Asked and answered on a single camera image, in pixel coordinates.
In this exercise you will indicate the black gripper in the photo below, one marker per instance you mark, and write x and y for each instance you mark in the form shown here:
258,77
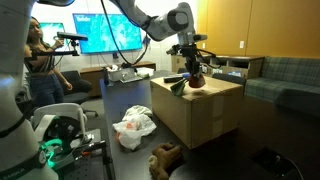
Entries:
193,60

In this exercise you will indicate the red and green plush toy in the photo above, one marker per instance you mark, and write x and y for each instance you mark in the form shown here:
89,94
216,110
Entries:
197,82

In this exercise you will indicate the white plastic bag orange print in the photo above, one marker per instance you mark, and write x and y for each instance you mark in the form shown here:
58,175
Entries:
133,130

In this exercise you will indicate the brown plush toy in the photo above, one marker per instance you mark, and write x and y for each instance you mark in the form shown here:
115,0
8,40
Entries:
163,160

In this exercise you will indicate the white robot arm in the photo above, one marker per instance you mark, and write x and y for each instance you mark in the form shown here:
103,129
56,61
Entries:
13,133

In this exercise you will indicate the blue printed box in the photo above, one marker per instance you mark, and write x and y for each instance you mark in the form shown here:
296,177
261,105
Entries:
235,73

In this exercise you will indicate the large cardboard box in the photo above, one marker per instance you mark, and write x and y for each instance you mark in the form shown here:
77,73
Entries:
206,113

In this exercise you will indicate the blue cloth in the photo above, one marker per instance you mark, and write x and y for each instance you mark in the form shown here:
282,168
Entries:
185,76

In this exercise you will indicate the black white printed label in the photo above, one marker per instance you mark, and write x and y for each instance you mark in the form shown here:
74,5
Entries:
204,69

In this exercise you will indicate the green white printed label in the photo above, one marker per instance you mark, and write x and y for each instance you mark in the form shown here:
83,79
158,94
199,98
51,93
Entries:
217,71

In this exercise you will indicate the black whiteboard eraser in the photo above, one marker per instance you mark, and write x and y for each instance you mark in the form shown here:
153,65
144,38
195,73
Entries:
171,79

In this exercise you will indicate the dark grey chair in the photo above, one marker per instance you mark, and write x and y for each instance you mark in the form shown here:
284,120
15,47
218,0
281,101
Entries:
230,79

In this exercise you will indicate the white paper stack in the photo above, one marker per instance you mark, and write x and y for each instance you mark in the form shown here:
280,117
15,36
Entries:
145,71

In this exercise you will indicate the white storage tray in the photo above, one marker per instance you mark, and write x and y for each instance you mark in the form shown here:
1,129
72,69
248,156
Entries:
120,75

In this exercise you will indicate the dark bottle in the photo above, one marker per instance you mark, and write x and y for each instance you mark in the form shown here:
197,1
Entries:
106,76

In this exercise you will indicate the plaid sofa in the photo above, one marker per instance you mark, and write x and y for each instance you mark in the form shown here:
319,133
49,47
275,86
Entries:
286,83

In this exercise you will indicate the black office chair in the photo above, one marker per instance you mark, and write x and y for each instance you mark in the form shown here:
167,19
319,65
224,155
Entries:
78,86

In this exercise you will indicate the orange black clamp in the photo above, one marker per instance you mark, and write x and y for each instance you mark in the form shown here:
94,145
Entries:
95,146

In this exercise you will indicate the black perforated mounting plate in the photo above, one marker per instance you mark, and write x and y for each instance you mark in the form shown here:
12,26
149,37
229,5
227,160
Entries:
90,170

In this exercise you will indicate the smaller monitor screen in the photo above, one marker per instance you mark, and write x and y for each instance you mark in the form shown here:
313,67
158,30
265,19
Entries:
50,31

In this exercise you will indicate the woman in striped top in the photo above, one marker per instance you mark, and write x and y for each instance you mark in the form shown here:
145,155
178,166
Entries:
43,80

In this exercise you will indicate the wall power outlet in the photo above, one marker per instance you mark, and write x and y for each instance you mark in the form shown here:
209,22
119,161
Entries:
203,45
241,44

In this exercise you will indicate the large wall monitor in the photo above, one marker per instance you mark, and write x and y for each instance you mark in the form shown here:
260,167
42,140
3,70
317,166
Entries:
100,33

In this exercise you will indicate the black stereo camera bar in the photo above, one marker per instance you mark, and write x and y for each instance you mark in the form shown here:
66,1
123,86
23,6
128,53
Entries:
71,36

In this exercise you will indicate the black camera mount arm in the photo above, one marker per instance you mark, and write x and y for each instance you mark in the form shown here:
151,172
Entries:
53,52

